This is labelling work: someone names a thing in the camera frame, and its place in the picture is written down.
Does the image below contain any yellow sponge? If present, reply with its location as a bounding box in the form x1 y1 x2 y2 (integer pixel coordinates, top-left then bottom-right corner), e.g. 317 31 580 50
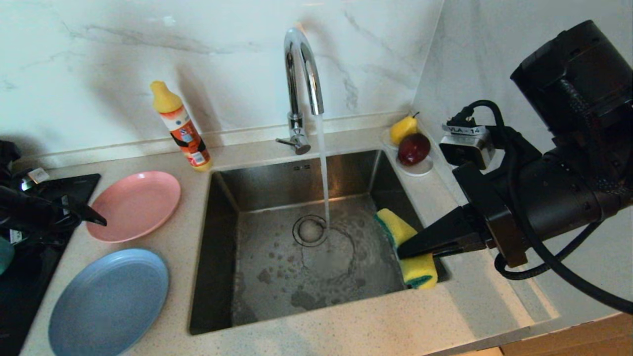
374 208 439 289

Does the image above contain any teal cup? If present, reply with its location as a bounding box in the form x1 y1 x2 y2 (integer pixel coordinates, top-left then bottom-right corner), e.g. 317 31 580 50
0 237 15 275

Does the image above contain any pink plate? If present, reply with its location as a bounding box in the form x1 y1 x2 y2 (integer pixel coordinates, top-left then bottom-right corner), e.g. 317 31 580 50
86 171 181 243

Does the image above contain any orange dish soap bottle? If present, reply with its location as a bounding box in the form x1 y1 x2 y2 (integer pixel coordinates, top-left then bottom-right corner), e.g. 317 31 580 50
151 81 213 172

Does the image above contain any metal sink drain strainer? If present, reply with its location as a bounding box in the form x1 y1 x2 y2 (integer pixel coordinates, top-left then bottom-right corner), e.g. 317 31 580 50
292 215 329 247

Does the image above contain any stainless steel sink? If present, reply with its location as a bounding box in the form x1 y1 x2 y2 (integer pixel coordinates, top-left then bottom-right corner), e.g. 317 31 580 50
189 150 451 336

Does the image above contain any small white dish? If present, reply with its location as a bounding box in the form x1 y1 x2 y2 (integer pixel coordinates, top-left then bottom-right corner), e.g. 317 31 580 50
380 129 434 178

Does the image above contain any dark red apple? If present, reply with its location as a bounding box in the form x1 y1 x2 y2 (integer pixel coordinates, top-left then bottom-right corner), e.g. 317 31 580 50
396 133 430 167

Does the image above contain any black glass cooktop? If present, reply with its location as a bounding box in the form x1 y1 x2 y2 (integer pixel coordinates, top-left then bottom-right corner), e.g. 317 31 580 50
0 174 101 356

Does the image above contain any blue plate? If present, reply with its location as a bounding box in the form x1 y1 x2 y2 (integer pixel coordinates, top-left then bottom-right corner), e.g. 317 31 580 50
48 248 170 356

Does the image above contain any yellow pear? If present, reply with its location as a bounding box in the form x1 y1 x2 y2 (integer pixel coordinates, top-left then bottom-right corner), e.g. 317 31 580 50
389 112 419 146

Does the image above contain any wooden cabinet panel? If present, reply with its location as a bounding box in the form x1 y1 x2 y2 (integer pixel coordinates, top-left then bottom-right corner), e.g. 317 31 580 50
499 311 633 356

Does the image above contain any chrome gooseneck faucet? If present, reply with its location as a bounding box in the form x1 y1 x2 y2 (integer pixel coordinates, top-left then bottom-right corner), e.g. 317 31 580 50
276 28 325 155

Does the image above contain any thick smooth black cable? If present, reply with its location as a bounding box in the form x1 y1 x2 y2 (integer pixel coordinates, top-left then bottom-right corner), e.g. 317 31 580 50
448 100 633 314

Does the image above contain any thick black braided hose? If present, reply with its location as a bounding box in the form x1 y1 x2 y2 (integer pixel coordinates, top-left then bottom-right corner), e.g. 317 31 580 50
495 220 604 281

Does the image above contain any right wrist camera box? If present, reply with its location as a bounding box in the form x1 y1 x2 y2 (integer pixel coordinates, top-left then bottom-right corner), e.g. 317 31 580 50
439 124 496 170

